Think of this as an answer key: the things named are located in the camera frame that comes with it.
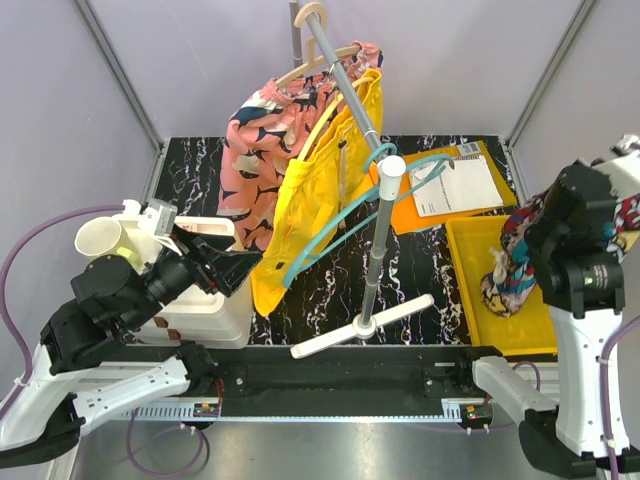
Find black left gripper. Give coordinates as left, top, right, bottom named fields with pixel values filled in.
left=125, top=223, right=266, bottom=330

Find yellow shorts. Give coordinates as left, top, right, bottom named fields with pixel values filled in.
left=249, top=67, right=386, bottom=316

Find teal plastic hanger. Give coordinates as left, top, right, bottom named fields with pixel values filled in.
left=282, top=154, right=455, bottom=288

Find comic print shorts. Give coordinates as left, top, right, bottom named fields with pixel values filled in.
left=480, top=192, right=639, bottom=317

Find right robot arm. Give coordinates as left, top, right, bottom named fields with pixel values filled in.
left=453, top=161, right=639, bottom=479

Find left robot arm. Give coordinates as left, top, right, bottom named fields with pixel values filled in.
left=1, top=227, right=262, bottom=468

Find pink patterned shorts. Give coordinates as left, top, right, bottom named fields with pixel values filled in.
left=218, top=39, right=386, bottom=256

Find beige wooden hanger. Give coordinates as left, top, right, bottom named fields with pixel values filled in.
left=275, top=1, right=361, bottom=88

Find white foam box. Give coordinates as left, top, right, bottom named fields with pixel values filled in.
left=114, top=214, right=254, bottom=349

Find cream yellow mug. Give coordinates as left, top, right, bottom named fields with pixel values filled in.
left=74, top=217, right=142, bottom=269

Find orange envelope with label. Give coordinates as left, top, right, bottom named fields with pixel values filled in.
left=391, top=141, right=517, bottom=235

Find silver clothes rack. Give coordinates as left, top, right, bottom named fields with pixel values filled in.
left=290, top=1, right=434, bottom=360

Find white paper booklet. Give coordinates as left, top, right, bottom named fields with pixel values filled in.
left=409, top=154, right=503, bottom=218

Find yellow plastic tray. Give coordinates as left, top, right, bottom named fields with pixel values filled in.
left=444, top=215, right=559, bottom=357

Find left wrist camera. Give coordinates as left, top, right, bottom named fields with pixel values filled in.
left=121, top=198, right=180, bottom=255

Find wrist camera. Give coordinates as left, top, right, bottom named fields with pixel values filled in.
left=121, top=198, right=180, bottom=255
left=610, top=134, right=640, bottom=169

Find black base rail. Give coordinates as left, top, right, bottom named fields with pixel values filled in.
left=177, top=343, right=498, bottom=400

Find white cable duct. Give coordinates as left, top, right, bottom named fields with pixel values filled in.
left=136, top=392, right=495, bottom=427

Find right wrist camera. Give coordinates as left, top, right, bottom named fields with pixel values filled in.
left=610, top=134, right=640, bottom=169

